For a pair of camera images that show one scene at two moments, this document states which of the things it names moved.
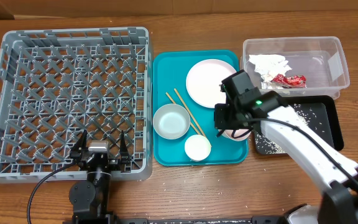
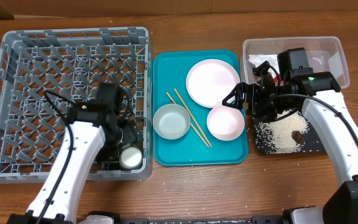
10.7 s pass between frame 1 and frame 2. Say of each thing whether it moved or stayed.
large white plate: stayed
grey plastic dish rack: stayed
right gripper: moved
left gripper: moved
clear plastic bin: stayed
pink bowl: moved
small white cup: moved
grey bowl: stayed
